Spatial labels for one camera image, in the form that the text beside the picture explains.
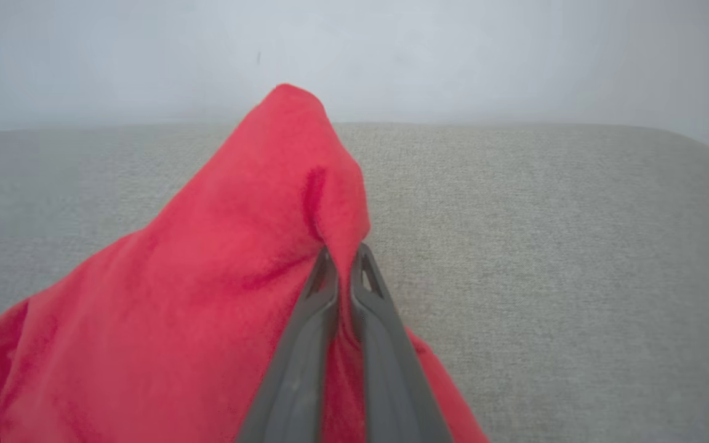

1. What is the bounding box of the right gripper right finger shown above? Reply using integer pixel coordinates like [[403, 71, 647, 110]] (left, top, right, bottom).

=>
[[350, 243, 454, 443]]

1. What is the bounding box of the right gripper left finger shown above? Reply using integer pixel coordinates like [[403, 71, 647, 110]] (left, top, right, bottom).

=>
[[236, 246, 340, 443]]

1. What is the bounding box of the red Bulls basketball jersey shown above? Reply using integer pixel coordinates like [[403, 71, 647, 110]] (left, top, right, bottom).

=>
[[0, 83, 491, 443]]

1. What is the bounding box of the grey fabric sofa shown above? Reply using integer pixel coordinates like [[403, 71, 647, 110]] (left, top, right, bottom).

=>
[[0, 122, 709, 443]]

